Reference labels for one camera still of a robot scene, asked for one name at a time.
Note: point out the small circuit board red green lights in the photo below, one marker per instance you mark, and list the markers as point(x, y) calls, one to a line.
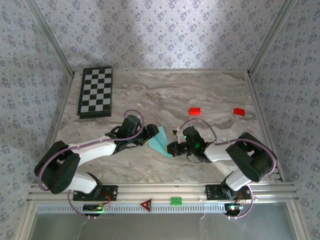
point(233, 207)

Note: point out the red and black triangle marker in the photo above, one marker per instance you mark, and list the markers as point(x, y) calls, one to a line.
point(146, 205)

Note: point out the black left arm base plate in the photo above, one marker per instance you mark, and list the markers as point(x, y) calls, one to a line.
point(111, 192)

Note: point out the green plastic block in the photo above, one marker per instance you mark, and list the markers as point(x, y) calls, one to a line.
point(176, 201)

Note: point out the aluminium corner post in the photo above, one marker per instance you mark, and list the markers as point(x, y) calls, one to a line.
point(272, 37)
point(50, 37)

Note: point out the light blue cloth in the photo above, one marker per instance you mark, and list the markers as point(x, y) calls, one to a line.
point(160, 146)

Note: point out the small circuit board green light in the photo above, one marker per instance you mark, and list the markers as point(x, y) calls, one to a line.
point(93, 207)

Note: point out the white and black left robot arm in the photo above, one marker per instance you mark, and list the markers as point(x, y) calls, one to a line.
point(97, 150)

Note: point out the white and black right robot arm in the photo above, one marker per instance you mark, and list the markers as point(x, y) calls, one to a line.
point(252, 157)

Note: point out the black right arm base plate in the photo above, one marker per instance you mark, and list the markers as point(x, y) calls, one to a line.
point(212, 192)

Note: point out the black and grey chessboard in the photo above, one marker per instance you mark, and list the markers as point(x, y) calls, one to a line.
point(96, 91)

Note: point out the red plastic block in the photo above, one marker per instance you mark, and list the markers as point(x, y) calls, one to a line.
point(239, 111)
point(195, 111)

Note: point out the aluminium side rail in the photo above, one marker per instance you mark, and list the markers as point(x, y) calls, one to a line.
point(262, 120)
point(58, 120)

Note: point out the aluminium front frame rail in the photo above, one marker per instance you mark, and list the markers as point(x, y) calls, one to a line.
point(160, 190)

